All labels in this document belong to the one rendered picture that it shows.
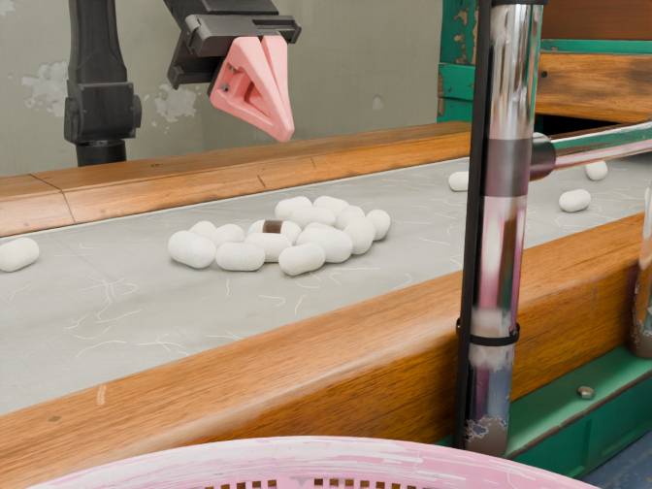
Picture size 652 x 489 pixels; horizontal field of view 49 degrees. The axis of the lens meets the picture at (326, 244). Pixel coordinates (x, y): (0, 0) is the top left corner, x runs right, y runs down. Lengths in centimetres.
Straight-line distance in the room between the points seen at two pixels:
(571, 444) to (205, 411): 19
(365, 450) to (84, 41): 76
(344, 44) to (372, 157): 156
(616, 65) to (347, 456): 67
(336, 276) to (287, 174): 26
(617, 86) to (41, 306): 62
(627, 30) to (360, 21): 145
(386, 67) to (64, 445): 200
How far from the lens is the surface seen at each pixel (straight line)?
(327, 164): 73
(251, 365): 28
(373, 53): 223
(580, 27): 93
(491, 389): 31
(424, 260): 48
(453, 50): 103
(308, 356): 29
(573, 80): 86
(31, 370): 36
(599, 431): 39
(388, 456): 22
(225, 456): 22
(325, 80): 238
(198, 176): 65
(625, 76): 83
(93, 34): 92
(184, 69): 59
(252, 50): 56
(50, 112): 268
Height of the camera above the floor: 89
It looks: 17 degrees down
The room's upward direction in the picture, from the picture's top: straight up
